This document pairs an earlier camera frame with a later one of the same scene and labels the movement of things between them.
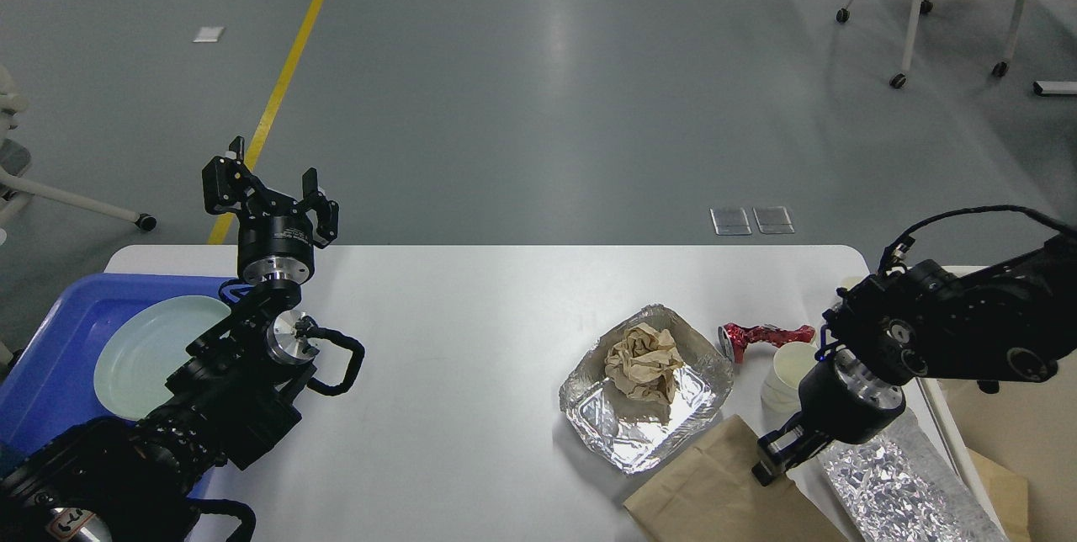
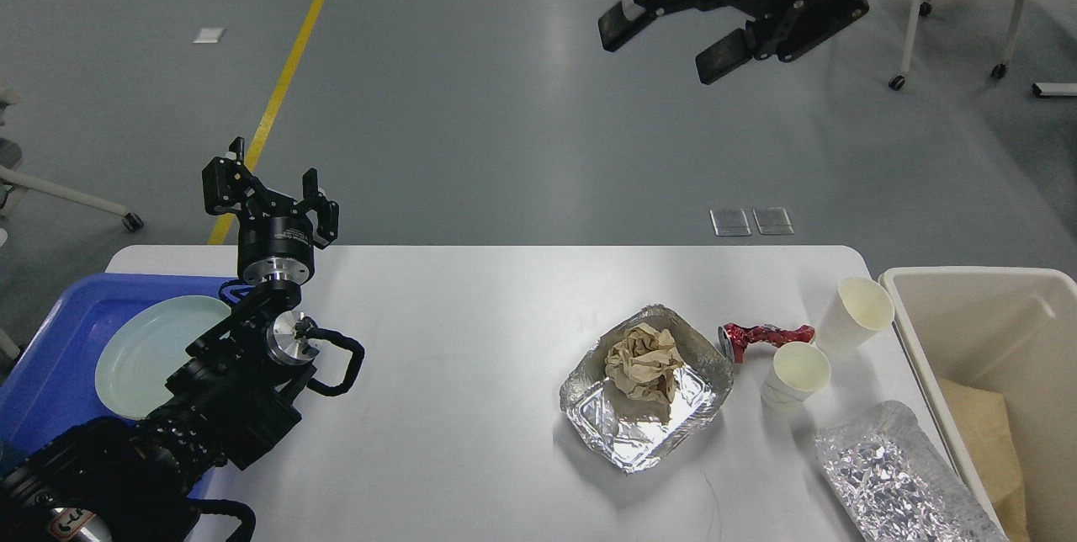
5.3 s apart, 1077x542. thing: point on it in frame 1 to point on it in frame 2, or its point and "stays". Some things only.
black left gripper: x=276 y=247 stays
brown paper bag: x=711 y=493 to x=986 y=420
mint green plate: x=139 y=357 stays
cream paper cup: x=780 y=391 stays
